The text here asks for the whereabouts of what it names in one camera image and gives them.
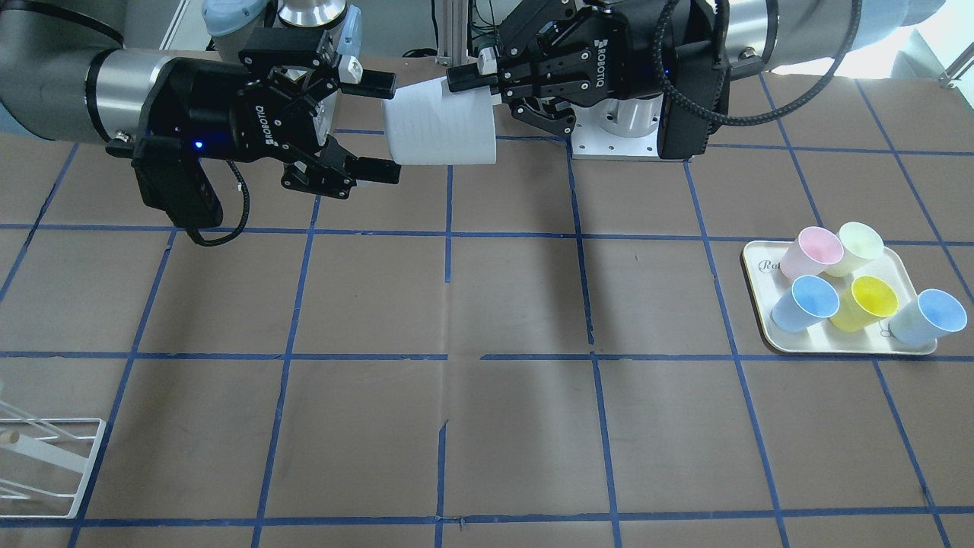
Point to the yellow plastic cup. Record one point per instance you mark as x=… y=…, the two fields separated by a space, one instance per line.
x=863 y=303

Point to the aluminium frame post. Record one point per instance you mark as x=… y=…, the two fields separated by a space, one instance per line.
x=453 y=18

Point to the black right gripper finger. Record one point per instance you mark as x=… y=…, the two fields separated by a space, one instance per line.
x=370 y=170
x=355 y=80

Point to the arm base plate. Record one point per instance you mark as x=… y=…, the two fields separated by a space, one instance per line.
x=621 y=130

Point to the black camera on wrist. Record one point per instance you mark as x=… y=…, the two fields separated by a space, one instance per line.
x=691 y=70
x=170 y=178

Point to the pale green plastic cup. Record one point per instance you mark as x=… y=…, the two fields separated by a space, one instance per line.
x=861 y=245

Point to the white wire cup rack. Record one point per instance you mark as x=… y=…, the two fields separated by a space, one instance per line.
x=46 y=464

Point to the pink plastic cup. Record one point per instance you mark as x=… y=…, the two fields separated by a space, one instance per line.
x=812 y=252

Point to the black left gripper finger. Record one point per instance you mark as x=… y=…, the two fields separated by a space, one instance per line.
x=497 y=99
x=469 y=77

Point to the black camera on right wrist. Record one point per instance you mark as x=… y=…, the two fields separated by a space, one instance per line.
x=170 y=178

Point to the light blue plastic cup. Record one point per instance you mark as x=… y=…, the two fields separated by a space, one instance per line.
x=932 y=315

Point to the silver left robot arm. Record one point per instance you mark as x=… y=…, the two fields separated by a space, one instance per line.
x=751 y=37

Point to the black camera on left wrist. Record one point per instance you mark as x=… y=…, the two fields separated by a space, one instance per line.
x=691 y=70

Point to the translucent white plastic cup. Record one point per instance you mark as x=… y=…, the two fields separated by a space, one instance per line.
x=426 y=124

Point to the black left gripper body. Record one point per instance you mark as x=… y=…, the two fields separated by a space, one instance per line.
x=625 y=57

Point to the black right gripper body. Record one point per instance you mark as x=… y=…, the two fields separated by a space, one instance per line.
x=215 y=106

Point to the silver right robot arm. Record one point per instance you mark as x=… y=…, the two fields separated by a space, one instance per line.
x=68 y=75

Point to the cream plastic tray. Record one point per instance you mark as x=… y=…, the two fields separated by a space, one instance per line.
x=760 y=261

